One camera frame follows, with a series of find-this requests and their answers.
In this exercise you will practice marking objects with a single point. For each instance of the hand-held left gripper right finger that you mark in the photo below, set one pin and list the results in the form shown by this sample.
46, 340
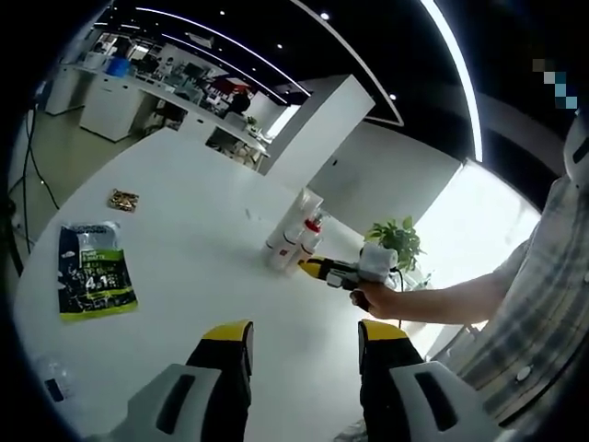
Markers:
386, 391

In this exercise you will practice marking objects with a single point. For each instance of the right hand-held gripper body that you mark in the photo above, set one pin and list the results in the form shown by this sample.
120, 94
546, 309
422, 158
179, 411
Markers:
379, 262

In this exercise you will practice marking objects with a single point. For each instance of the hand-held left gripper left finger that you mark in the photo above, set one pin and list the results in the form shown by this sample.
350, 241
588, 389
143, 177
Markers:
221, 391

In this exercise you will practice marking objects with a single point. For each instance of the white skincare bottle red collar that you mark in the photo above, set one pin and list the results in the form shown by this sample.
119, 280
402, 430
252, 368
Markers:
310, 239

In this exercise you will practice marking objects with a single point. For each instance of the green black pouch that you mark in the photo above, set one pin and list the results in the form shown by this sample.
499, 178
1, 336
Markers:
96, 276

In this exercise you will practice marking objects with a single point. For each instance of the person's right hand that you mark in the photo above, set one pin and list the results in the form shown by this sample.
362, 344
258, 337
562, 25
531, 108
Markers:
384, 301

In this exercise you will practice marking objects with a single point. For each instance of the green potted plant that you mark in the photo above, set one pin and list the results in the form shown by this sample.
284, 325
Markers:
396, 232

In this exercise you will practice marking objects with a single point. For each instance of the bright window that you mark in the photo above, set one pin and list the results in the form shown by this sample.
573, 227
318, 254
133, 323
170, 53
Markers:
483, 221

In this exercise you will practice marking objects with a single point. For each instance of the white square column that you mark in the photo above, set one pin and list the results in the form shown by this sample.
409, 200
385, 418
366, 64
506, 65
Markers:
317, 133

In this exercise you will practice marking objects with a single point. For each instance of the person's plaid shirt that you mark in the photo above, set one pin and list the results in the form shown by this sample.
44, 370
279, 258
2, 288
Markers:
529, 299

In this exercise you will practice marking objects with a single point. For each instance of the curved ceiling light strip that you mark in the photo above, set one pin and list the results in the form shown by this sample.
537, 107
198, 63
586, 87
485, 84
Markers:
478, 143

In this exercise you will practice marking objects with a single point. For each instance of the clear packet dark label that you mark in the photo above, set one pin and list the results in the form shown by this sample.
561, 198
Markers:
57, 389

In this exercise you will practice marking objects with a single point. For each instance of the gold patterned packet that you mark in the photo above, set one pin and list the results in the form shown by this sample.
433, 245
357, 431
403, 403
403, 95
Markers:
123, 201

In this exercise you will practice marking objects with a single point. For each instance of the white chest device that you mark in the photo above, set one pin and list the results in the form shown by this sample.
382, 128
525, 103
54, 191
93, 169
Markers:
577, 152

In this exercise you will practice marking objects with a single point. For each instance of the white counter with cabinets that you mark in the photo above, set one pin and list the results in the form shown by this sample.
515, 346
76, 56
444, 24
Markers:
106, 115

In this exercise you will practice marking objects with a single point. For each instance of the blue bin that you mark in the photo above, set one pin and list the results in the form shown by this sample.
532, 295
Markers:
118, 66

